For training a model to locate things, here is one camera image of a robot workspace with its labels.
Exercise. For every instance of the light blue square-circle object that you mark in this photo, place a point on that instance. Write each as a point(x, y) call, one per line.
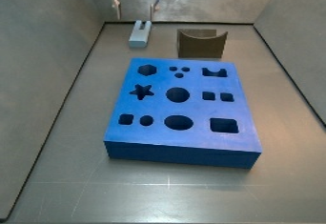
point(139, 35)

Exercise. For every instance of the black curved fixture stand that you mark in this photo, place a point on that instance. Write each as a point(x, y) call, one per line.
point(198, 43)

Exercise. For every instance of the blue foam shape tray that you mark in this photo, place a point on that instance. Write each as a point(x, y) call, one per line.
point(182, 113)

